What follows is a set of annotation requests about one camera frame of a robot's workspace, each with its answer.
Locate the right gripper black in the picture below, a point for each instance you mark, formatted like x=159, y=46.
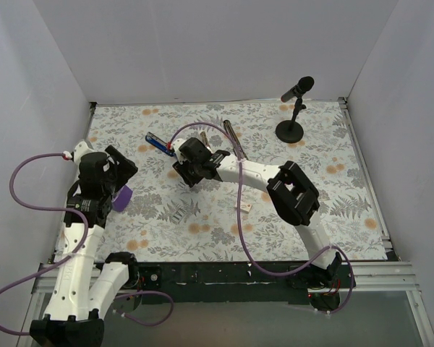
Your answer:
x=185, y=173

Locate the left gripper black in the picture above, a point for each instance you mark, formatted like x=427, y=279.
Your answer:
x=122, y=166

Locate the white stapler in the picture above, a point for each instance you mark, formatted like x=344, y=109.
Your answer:
x=204, y=140

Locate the purple stapler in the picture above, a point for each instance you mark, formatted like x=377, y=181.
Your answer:
x=122, y=199

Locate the blue stapler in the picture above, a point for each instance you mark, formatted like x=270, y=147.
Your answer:
x=159, y=144

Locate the grey staple strip stack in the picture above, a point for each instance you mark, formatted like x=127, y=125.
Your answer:
x=177, y=216

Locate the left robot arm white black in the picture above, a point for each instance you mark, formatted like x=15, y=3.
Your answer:
x=78, y=304

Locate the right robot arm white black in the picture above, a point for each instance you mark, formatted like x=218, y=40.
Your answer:
x=293, y=195

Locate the floral table mat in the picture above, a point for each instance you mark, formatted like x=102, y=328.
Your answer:
x=208, y=231

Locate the small staple box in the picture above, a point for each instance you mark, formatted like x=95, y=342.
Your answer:
x=245, y=207

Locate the black microphone on stand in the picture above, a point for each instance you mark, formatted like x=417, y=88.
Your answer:
x=290, y=131

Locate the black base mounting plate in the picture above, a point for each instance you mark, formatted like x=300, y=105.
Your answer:
x=221, y=282

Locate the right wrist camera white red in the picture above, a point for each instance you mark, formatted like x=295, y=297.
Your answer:
x=174, y=148

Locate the aluminium frame rail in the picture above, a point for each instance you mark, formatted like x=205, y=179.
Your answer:
x=369, y=276

